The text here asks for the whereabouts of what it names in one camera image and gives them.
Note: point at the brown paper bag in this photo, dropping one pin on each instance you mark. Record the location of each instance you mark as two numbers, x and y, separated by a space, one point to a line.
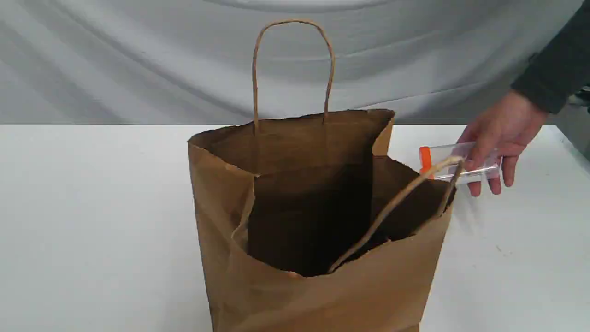
307 225

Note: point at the person's bare hand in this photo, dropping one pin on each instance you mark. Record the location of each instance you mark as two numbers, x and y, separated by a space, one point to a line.
506 128

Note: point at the dark grey sleeved forearm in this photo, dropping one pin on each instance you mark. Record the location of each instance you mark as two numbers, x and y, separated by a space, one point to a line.
561 68

